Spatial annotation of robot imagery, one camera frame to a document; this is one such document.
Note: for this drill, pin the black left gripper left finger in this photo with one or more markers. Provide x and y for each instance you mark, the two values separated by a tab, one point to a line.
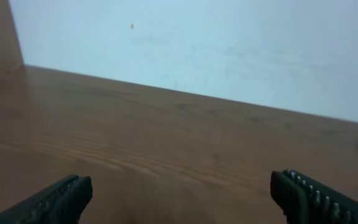
60	203

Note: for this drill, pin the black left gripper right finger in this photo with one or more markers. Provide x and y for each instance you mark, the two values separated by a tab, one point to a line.
304	200

